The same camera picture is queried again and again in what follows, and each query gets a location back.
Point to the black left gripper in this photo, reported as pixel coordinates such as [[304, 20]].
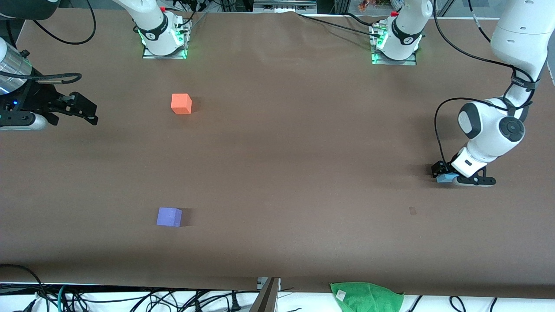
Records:
[[440, 168]]

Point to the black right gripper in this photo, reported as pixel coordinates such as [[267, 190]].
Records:
[[35, 100]]

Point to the blue block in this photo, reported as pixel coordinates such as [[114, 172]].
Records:
[[446, 178]]

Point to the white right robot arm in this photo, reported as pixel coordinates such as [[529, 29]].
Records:
[[151, 17]]

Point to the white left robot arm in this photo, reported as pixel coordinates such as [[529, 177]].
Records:
[[490, 130]]

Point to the orange block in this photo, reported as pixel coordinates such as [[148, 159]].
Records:
[[180, 104]]

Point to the purple block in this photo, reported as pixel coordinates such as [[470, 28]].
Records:
[[168, 216]]

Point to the brown table cover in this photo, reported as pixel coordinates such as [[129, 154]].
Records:
[[303, 195]]

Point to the green cloth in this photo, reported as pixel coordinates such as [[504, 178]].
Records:
[[368, 299]]

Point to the orange objects behind table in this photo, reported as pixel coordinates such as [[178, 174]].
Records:
[[373, 5]]

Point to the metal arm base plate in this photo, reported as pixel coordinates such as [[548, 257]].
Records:
[[407, 63], [149, 55]]

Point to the grey metal post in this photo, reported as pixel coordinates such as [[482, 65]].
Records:
[[266, 299]]

